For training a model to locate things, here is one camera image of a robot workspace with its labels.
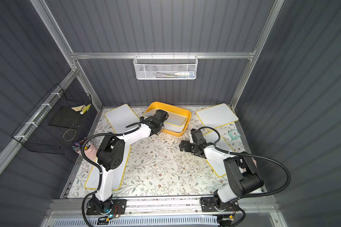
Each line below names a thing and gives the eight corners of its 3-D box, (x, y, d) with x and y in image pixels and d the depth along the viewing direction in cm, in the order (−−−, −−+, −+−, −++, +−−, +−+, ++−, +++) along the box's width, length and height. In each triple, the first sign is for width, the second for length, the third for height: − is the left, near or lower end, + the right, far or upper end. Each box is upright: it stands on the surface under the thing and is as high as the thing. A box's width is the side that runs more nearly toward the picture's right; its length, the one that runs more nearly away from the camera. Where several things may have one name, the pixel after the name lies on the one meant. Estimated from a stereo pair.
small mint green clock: (232, 140, 102) (233, 138, 100) (227, 133, 106) (228, 131, 104) (240, 137, 103) (241, 135, 101) (234, 130, 107) (235, 128, 105)
